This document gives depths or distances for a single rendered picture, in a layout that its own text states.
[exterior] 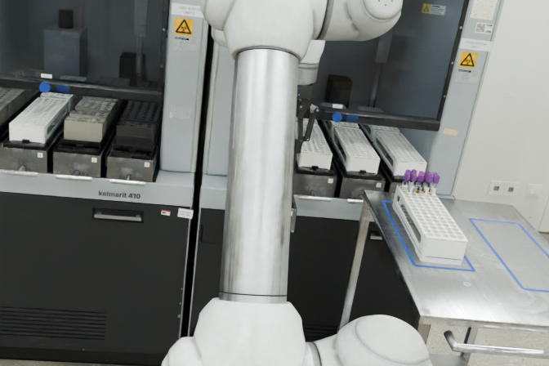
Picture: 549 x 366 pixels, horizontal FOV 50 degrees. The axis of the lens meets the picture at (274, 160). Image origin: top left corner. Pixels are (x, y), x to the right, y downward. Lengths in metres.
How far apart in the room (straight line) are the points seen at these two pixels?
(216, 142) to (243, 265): 1.03
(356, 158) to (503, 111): 1.57
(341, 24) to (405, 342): 0.48
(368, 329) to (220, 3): 0.52
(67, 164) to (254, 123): 1.04
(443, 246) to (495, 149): 1.98
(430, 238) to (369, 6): 0.64
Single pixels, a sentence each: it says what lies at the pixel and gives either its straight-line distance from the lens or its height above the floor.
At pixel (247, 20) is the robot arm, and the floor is 1.35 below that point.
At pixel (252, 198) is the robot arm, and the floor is 1.12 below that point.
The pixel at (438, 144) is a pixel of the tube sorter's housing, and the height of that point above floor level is 0.92.
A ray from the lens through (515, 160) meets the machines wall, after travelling 3.43.
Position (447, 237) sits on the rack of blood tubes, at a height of 0.88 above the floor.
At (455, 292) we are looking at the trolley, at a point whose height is 0.82.
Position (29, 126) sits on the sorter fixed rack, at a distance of 1.86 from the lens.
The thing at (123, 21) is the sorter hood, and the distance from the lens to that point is 1.77.
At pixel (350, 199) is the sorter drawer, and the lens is 1.82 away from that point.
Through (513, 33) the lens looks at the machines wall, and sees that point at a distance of 3.21.
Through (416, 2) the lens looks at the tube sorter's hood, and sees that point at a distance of 1.82.
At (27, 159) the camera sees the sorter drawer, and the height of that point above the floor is 0.78.
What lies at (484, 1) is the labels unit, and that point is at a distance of 1.90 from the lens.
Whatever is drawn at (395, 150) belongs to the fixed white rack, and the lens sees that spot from 1.98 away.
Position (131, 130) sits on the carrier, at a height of 0.87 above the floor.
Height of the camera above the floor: 1.48
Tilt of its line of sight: 21 degrees down
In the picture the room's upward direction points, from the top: 8 degrees clockwise
